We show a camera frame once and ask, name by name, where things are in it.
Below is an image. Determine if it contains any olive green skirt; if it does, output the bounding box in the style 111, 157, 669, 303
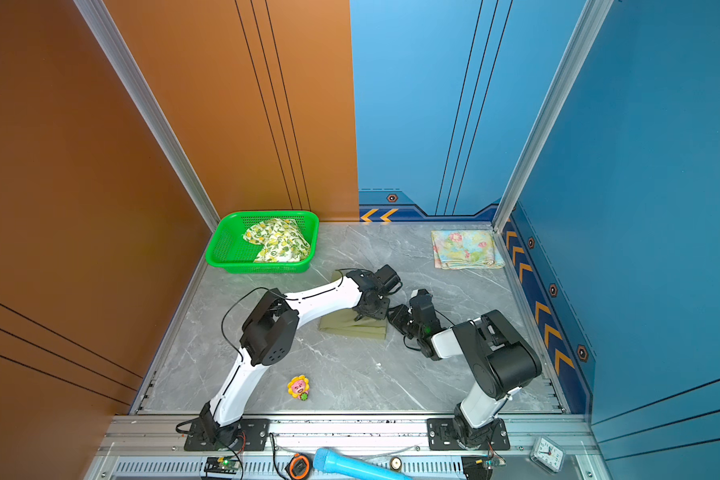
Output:
318, 307, 388, 341

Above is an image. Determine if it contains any green circuit board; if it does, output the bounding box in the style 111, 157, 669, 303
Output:
475, 453, 506, 471
203, 456, 244, 479

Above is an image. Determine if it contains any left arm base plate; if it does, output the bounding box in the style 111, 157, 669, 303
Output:
178, 418, 270, 453

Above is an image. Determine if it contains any small white alarm clock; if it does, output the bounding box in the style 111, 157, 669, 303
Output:
530, 437, 566, 474

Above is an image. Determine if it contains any yellow flower toy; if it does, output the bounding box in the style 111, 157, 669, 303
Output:
287, 375, 310, 401

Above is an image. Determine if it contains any orange black tape measure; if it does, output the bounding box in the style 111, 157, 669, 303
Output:
286, 454, 312, 480

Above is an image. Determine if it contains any green plastic basket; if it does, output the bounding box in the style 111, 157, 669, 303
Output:
206, 211, 320, 274

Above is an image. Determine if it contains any blue cylindrical flashlight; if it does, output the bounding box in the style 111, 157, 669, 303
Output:
313, 448, 410, 480

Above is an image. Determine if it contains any pastel floral skirt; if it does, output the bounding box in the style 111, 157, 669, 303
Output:
431, 230, 505, 270

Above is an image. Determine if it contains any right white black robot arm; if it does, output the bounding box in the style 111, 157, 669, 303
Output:
387, 289, 542, 451

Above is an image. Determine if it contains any right green circuit board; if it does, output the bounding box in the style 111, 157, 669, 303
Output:
475, 453, 506, 471

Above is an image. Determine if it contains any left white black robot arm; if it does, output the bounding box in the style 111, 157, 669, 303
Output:
191, 265, 402, 447

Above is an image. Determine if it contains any yellow green patterned skirt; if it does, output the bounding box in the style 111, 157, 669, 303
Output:
243, 218, 311, 263

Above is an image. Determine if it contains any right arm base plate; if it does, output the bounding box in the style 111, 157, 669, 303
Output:
426, 417, 511, 451

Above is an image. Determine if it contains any left green circuit board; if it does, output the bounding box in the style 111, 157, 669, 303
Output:
203, 456, 244, 479

